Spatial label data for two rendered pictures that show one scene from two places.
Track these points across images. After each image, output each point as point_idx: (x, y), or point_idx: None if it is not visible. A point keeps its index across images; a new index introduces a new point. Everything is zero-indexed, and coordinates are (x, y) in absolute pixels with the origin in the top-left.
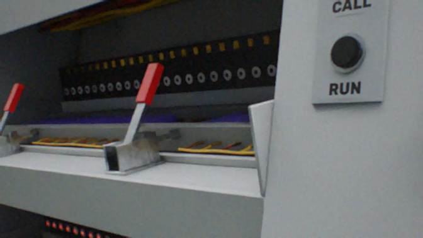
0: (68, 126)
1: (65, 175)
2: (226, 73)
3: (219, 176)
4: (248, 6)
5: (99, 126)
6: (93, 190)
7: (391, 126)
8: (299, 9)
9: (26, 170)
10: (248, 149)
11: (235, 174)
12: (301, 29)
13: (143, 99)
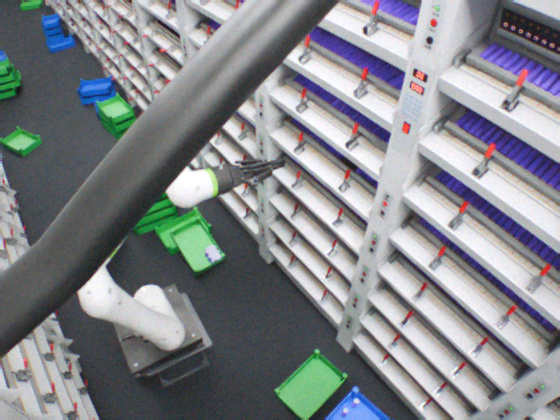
0: (319, 148)
1: (327, 183)
2: None
3: (362, 203)
4: None
5: (330, 157)
6: (335, 191)
7: (386, 224)
8: (377, 200)
9: (314, 172)
10: (368, 191)
11: (365, 203)
12: (377, 203)
13: (346, 178)
